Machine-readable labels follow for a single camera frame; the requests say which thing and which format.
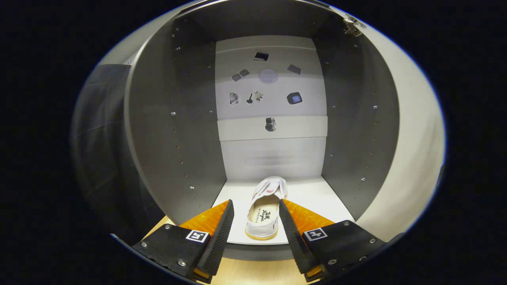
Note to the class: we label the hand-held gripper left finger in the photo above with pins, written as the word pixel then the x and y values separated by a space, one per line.
pixel 220 241

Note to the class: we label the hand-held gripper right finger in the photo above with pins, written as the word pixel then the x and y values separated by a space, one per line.
pixel 295 241

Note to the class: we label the metal door hinge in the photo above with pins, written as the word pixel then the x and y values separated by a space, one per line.
pixel 352 27

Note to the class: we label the dark grey shoe cabinet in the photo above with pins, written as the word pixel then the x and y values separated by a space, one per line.
pixel 178 138

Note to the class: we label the white canvas shoe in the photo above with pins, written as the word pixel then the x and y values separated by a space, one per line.
pixel 263 221

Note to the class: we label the black backdrop cloth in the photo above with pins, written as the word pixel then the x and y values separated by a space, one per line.
pixel 99 158

